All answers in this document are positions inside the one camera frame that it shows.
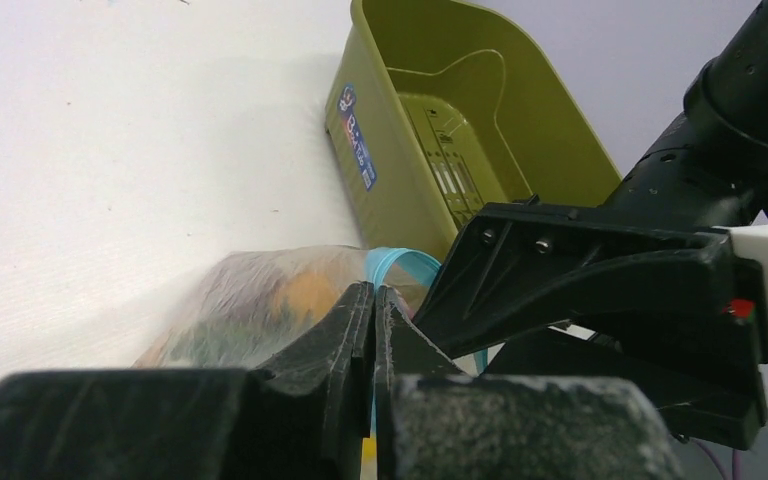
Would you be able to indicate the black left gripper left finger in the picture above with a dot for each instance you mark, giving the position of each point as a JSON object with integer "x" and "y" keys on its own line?
{"x": 302, "y": 414}

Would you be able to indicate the clear zip top bag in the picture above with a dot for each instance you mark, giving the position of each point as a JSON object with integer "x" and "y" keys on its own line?
{"x": 250, "y": 305}

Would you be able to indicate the olive green plastic basket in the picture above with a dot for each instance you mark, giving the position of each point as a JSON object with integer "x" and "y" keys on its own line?
{"x": 439, "y": 107}

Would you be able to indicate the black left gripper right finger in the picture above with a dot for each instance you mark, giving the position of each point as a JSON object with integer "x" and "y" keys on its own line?
{"x": 435, "y": 422}

